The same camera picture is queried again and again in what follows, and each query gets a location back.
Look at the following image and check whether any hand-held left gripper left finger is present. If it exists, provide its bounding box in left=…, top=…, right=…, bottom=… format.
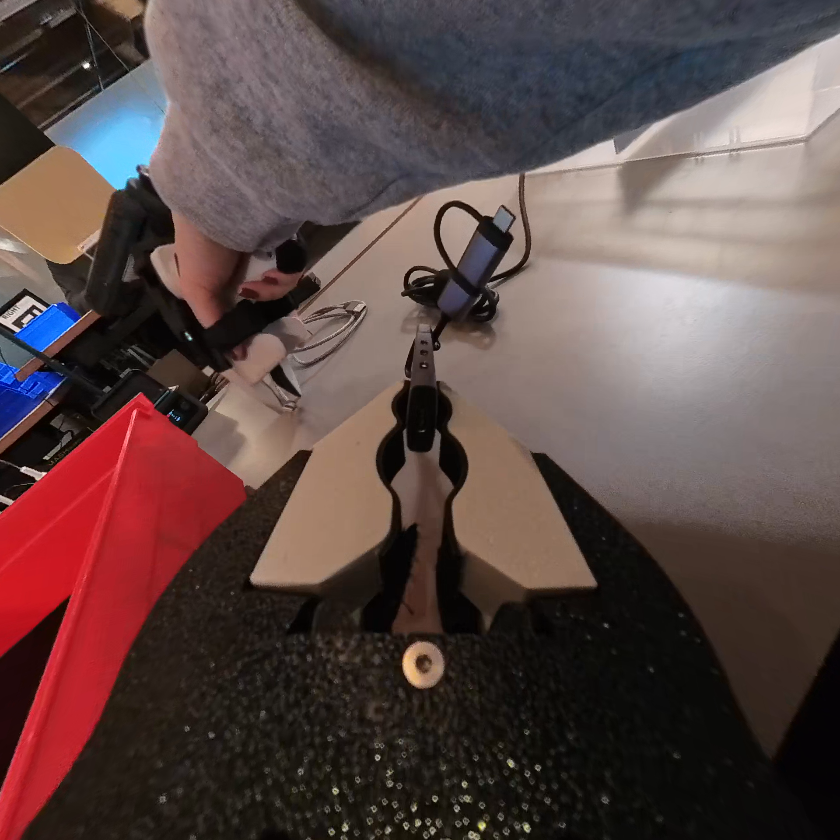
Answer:
left=249, top=381, right=421, bottom=634

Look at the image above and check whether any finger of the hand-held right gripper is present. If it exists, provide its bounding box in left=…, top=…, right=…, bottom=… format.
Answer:
left=266, top=364, right=304, bottom=413
left=233, top=315, right=311, bottom=385

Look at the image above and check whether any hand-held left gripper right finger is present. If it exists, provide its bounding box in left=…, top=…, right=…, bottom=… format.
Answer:
left=430, top=382, right=598, bottom=634

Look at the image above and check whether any grey braided usb-c cable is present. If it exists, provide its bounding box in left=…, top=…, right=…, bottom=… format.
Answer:
left=289, top=300, right=368, bottom=368

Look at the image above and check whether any grey usb hub with cable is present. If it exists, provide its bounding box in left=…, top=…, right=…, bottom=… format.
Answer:
left=402, top=172, right=534, bottom=324

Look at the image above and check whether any red plastic bin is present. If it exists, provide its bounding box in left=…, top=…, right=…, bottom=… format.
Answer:
left=0, top=392, right=247, bottom=840

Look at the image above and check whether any grey usb-c adapter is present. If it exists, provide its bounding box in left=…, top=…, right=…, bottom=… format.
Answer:
left=435, top=205, right=516, bottom=317

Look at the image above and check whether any person's right forearm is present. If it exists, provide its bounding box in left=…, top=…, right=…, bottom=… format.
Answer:
left=143, top=0, right=840, bottom=253

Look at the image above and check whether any person's right hand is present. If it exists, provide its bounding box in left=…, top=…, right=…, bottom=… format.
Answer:
left=172, top=210, right=304, bottom=363

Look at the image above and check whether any tan board on acrylic stand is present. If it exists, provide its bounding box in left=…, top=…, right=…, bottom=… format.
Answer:
left=0, top=146, right=118, bottom=265

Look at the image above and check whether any blue plastic bin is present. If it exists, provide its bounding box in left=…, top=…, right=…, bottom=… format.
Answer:
left=13, top=302, right=81, bottom=352
left=0, top=361, right=70, bottom=437

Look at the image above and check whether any framed printed tag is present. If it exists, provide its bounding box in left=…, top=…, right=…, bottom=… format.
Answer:
left=0, top=289, right=51, bottom=337

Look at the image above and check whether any black light stand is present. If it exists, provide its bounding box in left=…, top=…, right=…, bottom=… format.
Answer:
left=0, top=323, right=107, bottom=396

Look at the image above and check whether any clear plastic bin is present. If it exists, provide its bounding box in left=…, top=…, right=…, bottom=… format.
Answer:
left=613, top=33, right=840, bottom=161

